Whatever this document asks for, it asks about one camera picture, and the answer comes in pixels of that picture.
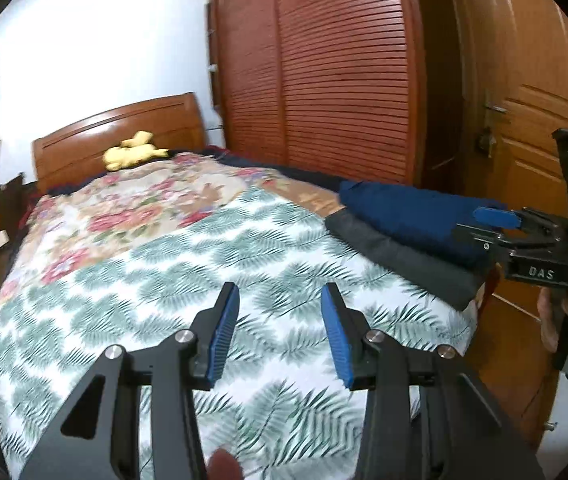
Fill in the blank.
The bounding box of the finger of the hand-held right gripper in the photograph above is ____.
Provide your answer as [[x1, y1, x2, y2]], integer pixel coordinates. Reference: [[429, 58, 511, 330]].
[[452, 225, 568, 262], [471, 206, 568, 235]]

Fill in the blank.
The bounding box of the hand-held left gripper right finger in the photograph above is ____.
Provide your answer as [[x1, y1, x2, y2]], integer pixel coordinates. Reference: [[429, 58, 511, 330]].
[[321, 282, 547, 480]]

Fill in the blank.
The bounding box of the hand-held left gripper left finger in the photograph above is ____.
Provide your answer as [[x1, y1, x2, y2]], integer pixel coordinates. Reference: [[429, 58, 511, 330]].
[[19, 282, 241, 480]]

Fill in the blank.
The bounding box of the navy blue blazer jacket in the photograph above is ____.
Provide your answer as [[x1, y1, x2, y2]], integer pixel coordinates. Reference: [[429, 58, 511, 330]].
[[339, 180, 510, 267]]

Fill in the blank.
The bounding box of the person's left hand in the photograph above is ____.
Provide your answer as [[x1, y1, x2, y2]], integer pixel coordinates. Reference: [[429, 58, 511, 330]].
[[209, 449, 243, 480]]

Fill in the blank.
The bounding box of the dark grey folded garment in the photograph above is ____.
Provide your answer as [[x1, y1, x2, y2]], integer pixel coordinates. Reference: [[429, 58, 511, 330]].
[[325, 210, 488, 312]]

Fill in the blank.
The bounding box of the bed with leaf-print sheet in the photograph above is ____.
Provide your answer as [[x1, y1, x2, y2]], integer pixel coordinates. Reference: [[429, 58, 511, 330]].
[[0, 152, 479, 480]]

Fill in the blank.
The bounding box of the floral blanket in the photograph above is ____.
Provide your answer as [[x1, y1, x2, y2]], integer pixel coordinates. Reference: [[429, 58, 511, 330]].
[[24, 152, 345, 286]]

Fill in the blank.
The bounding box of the wooden door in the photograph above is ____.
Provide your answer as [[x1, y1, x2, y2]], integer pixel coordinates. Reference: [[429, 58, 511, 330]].
[[414, 0, 568, 453]]

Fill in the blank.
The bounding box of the yellow plush toy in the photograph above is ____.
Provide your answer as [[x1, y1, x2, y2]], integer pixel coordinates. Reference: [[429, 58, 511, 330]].
[[103, 131, 171, 172]]

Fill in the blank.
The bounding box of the wooden louvred wardrobe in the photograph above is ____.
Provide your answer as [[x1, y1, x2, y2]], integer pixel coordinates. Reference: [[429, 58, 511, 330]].
[[206, 0, 427, 186]]

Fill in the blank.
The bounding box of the wooden headboard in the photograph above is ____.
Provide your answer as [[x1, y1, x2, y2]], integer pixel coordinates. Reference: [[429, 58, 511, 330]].
[[31, 92, 208, 196]]

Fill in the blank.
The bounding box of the dark wooden chair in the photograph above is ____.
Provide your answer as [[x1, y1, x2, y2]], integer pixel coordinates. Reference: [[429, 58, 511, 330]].
[[0, 172, 30, 251]]

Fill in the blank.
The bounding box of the metal door handle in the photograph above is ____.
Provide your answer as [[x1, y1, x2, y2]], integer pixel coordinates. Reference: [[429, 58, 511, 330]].
[[474, 89, 509, 158]]

